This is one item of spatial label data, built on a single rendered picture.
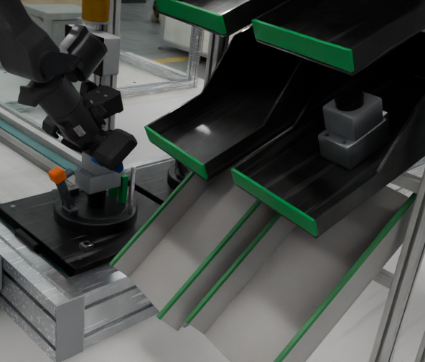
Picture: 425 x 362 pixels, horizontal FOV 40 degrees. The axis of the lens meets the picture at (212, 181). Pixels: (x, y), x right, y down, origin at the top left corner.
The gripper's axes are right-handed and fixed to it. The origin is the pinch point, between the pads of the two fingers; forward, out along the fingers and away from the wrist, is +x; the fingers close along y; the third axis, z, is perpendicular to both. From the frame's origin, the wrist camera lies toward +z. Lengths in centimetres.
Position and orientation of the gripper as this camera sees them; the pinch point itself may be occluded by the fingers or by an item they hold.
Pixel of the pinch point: (103, 153)
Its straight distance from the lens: 97.9
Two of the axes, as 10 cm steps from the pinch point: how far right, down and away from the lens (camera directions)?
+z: 6.2, -7.4, 2.8
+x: 3.4, 5.7, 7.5
